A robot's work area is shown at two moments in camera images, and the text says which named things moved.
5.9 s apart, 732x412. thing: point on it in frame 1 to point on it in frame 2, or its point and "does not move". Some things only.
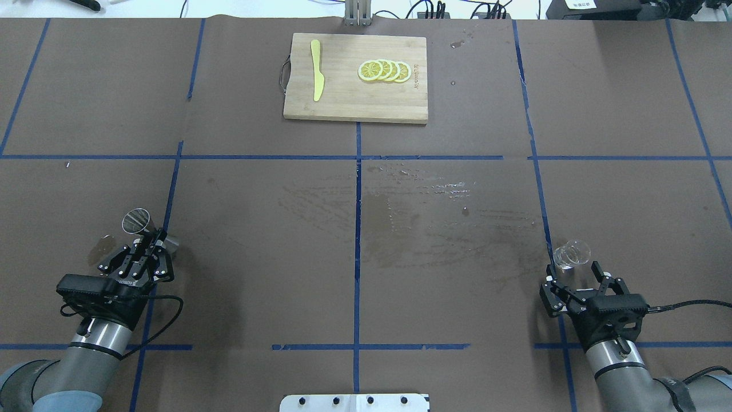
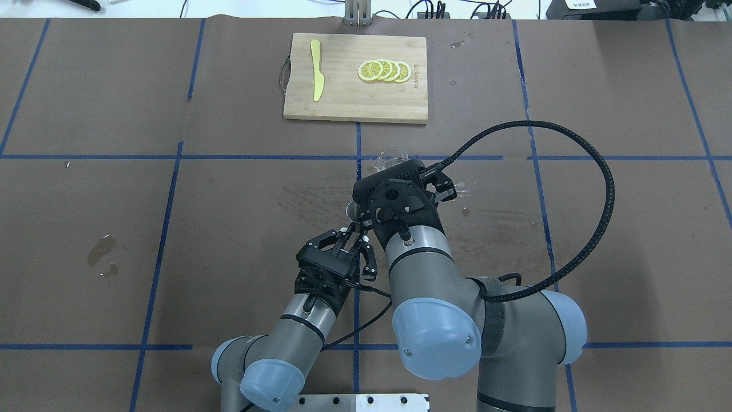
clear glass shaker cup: (572, 253) to (390, 157)
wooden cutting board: (345, 95) does not move
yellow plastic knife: (319, 79) does not move
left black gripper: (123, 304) to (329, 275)
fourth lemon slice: (405, 72) does not move
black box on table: (594, 10) does not move
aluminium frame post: (358, 13) does not move
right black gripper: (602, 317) to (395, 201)
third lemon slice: (396, 71) does not move
